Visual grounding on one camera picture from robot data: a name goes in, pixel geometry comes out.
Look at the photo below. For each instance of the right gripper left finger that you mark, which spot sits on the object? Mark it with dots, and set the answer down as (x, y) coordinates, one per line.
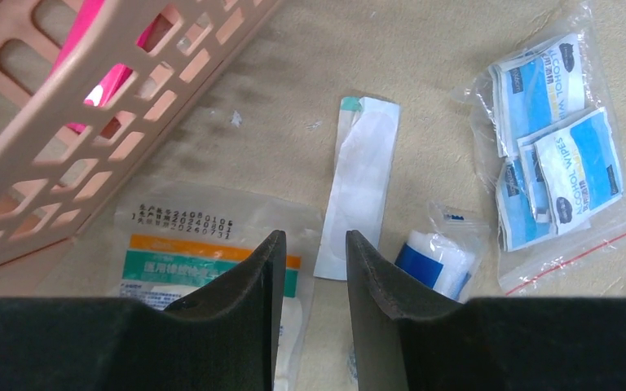
(223, 336)

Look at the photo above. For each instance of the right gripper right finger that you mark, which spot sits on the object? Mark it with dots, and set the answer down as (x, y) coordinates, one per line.
(409, 337)

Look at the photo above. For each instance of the white bandage strip packet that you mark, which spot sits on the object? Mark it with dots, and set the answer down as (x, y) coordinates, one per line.
(367, 130)

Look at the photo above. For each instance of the alcohol wipes bag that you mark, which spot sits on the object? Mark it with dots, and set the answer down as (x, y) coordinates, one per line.
(547, 149)

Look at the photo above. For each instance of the blue white bandage roll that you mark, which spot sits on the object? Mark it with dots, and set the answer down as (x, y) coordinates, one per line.
(446, 258)

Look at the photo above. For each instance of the green orange dressing packet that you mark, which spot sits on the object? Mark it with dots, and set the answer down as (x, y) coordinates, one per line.
(173, 237)

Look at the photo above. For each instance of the pink plastic desk organizer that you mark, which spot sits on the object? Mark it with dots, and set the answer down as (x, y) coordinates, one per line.
(78, 138)

